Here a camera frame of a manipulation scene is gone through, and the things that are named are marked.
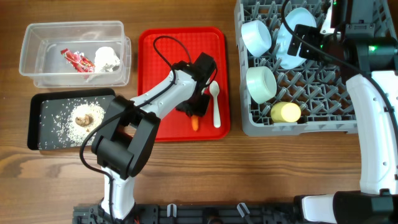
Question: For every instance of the brown food scrap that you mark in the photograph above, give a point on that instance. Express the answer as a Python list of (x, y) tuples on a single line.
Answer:
[(84, 121)]

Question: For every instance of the orange carrot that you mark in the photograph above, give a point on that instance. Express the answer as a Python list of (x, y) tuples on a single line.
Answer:
[(195, 122)]

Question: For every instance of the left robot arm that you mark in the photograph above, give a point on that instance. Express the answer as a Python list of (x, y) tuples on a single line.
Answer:
[(124, 143)]

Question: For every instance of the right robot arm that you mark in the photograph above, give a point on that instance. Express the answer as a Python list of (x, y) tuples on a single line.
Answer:
[(364, 46)]

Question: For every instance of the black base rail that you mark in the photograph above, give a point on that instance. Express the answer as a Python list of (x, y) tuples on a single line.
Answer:
[(190, 214)]

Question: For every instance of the grey dishwasher rack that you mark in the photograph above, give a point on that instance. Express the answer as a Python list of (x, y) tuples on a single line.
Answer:
[(317, 89)]

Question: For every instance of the light blue bowl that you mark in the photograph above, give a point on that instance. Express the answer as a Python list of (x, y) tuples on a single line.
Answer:
[(256, 37)]

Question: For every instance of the red serving tray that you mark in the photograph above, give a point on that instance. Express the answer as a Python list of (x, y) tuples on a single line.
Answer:
[(151, 70)]

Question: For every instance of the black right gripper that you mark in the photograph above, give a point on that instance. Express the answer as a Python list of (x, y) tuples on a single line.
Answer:
[(304, 42)]

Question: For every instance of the black waste tray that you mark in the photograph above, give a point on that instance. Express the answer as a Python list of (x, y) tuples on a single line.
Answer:
[(37, 100)]

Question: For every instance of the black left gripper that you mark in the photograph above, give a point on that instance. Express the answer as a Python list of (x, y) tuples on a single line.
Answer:
[(201, 111)]

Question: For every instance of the white plastic spoon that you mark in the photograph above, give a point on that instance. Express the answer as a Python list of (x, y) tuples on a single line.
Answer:
[(214, 91)]

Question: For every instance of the white rice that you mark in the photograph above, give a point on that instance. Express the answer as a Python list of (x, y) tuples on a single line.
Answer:
[(57, 127)]

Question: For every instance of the yellow plastic cup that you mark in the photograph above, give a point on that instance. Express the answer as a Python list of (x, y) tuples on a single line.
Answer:
[(285, 112)]

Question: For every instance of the red snack wrapper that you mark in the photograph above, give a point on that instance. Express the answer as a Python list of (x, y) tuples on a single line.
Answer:
[(78, 61)]

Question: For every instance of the green bowl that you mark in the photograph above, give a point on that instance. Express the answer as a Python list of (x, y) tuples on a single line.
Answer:
[(261, 84)]

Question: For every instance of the light blue plate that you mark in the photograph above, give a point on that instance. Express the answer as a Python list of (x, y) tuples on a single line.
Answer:
[(297, 16)]

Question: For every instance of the clear plastic waste bin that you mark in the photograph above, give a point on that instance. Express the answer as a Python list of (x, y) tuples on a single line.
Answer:
[(42, 61)]

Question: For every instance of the white tissue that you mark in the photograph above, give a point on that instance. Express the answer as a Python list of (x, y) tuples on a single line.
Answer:
[(106, 60)]

